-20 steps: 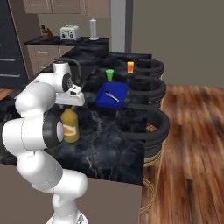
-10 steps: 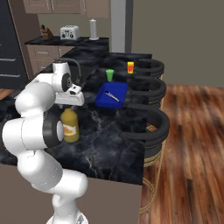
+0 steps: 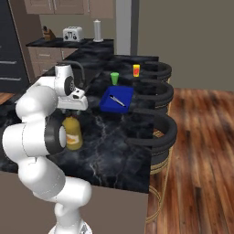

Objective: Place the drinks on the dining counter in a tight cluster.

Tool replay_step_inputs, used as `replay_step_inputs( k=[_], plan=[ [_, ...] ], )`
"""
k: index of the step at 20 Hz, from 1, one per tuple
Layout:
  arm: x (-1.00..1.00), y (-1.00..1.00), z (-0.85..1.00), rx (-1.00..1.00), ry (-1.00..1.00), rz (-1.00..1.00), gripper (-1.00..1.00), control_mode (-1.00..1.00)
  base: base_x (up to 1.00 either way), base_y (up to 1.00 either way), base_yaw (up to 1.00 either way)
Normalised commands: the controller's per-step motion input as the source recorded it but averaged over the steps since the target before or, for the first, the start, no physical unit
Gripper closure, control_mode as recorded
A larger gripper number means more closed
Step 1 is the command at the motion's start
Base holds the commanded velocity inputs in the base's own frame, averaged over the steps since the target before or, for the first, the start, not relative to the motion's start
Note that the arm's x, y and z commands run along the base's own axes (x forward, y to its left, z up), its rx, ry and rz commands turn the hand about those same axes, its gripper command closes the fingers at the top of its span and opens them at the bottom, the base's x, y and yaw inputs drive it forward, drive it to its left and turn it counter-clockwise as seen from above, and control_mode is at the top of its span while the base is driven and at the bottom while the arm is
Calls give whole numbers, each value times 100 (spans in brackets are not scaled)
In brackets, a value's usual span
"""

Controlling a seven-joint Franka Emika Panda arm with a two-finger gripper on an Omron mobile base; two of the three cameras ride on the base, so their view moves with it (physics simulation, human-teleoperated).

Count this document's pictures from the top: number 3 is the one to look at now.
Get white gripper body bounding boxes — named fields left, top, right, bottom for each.
left=57, top=96, right=90, bottom=112

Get yellow juice bottle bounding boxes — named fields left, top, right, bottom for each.
left=61, top=114, right=84, bottom=152

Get black curved sink tap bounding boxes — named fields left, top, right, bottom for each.
left=59, top=59, right=87, bottom=90

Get blue square tray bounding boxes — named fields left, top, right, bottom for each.
left=98, top=85, right=134, bottom=115

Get green cup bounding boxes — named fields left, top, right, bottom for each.
left=110, top=71, right=120, bottom=86

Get beige base cupboards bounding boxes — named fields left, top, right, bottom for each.
left=27, top=46, right=80, bottom=80

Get white toaster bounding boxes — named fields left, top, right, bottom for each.
left=62, top=26, right=85, bottom=43

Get yellow and red cup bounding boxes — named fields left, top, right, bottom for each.
left=132, top=63, right=141, bottom=78

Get brown knife block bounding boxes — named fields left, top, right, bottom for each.
left=42, top=25, right=57, bottom=42

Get white paper towel roll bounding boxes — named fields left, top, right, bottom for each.
left=92, top=18, right=104, bottom=43

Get black fridge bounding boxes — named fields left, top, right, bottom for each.
left=0, top=0, right=32, bottom=94

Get black round bar stool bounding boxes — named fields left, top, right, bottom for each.
left=125, top=107, right=179, bottom=224
left=133, top=78, right=175, bottom=111
left=140, top=60, right=173, bottom=82

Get silver knife with black handle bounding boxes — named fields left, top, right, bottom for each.
left=109, top=94, right=126, bottom=108

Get beige wall cupboards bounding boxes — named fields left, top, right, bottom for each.
left=23, top=0, right=115, bottom=20

